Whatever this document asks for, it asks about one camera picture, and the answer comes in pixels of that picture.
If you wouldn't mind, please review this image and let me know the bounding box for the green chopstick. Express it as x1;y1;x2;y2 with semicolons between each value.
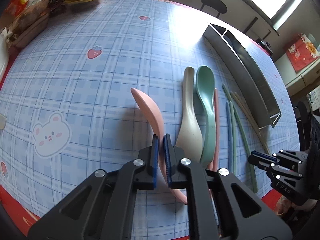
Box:
229;101;236;173
222;83;258;193

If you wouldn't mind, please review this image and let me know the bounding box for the pink chopstick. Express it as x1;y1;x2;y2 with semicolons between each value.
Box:
208;88;220;171

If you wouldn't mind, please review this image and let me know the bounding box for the beige chopstick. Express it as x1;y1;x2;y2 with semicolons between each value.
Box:
231;92;271;155
231;92;263;141

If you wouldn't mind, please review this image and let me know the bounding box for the green spoon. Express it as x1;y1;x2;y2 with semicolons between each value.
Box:
196;66;216;167

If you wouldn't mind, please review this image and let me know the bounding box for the pink spoon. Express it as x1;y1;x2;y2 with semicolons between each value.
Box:
130;87;188;205

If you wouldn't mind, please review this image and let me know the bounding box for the person's right hand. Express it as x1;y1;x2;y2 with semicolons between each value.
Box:
274;196;318;216

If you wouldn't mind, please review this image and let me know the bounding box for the blue chopstick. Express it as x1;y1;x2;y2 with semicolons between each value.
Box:
226;102;233;172

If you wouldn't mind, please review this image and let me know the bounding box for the beige spoon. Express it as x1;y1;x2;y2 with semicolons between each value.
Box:
176;67;203;162

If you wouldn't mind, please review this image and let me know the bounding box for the red gift box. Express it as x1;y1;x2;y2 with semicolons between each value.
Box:
285;34;319;72

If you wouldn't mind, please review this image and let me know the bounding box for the metal utensil tray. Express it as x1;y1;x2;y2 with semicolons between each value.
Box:
203;24;281;128

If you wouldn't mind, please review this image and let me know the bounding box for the blue plaid tablecloth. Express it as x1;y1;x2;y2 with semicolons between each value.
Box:
1;0;299;232

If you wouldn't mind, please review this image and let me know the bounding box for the black round stool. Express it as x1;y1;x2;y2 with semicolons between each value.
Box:
200;0;228;18

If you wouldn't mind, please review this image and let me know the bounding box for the white plastic container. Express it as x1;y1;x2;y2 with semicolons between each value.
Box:
0;34;9;81

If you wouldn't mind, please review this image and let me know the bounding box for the packaged bread bag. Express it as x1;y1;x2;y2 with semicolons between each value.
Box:
9;0;49;49

